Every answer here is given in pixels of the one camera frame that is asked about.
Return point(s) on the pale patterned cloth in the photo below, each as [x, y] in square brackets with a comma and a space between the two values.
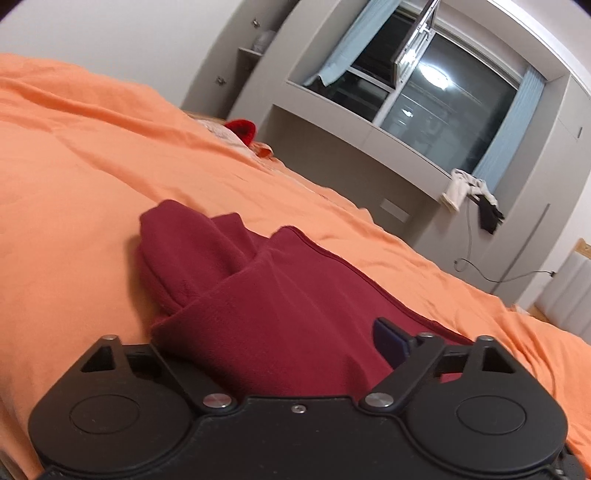
[221, 131]

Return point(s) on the black cloth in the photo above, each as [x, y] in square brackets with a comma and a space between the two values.
[488, 214]

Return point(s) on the orange blanket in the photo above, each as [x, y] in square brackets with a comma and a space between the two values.
[92, 207]

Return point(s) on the window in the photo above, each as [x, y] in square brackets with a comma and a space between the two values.
[438, 110]

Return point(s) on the dark red garment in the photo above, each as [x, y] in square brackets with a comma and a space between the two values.
[277, 314]

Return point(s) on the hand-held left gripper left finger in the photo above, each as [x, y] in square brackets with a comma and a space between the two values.
[117, 353]

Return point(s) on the light blue curtain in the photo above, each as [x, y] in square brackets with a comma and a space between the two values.
[351, 46]
[508, 134]

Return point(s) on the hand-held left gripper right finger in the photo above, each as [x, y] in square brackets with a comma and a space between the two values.
[390, 342]

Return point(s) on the grey padded wooden headboard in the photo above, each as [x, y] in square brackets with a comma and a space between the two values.
[568, 295]

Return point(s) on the red plush item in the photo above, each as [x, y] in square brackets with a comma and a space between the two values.
[242, 130]

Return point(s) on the pale round jar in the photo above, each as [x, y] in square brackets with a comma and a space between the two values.
[263, 40]

